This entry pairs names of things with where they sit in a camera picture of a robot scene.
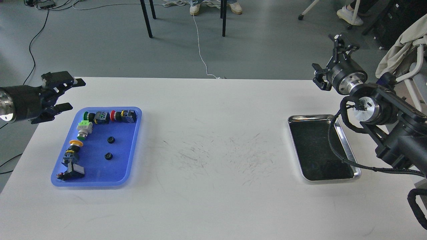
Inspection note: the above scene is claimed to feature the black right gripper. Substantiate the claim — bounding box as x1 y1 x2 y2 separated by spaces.
312 33 368 95

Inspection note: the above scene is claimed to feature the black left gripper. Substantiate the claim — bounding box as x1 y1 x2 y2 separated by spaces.
0 71 86 124

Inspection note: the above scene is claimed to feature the black gear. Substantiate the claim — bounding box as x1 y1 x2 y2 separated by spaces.
104 152 113 160
107 136 115 144

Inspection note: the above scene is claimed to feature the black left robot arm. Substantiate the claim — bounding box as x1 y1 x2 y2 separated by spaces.
0 71 86 124

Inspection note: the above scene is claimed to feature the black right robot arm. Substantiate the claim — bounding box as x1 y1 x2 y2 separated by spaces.
312 34 427 178

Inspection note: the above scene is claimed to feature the silver metal tray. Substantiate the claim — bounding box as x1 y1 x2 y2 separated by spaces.
287 114 361 184

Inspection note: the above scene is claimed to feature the blue plastic tray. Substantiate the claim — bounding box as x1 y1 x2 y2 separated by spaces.
51 107 143 187

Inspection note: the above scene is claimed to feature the white green push button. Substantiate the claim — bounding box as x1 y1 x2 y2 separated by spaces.
76 120 93 141

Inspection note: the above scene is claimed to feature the beige cloth on chair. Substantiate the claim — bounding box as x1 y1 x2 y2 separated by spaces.
375 15 427 78

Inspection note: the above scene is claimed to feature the white shoe right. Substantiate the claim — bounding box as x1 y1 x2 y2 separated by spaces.
228 2 243 15

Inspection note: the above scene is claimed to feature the white shoe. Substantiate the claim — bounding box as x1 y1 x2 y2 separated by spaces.
228 2 243 15
189 3 201 16

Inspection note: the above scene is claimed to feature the black chair leg left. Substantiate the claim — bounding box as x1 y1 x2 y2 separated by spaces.
140 0 156 38

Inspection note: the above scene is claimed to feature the black chair leg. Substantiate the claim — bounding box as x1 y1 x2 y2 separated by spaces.
140 0 156 38
220 0 227 37

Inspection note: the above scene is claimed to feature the black chair leg right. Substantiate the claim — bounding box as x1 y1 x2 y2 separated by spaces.
220 0 227 37

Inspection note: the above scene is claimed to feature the white shoe left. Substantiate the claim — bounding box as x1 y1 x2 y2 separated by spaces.
189 3 201 16

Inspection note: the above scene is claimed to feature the yellow push button switch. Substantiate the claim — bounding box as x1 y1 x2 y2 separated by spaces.
62 140 83 166

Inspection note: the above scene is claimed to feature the green push button switch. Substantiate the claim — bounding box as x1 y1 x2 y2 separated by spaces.
83 111 111 124

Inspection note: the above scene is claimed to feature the black cable on floor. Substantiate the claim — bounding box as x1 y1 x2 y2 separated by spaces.
0 0 80 175

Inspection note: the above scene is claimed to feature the black switch with red tip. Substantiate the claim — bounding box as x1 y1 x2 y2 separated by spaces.
56 162 84 181

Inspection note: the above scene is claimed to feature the white chair frame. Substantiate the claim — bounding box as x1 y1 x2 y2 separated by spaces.
395 44 426 114

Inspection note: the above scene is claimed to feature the red push button switch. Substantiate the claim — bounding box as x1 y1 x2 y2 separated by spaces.
110 110 137 123

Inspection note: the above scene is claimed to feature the white cable on floor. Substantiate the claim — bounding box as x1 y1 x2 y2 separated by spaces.
163 0 226 80

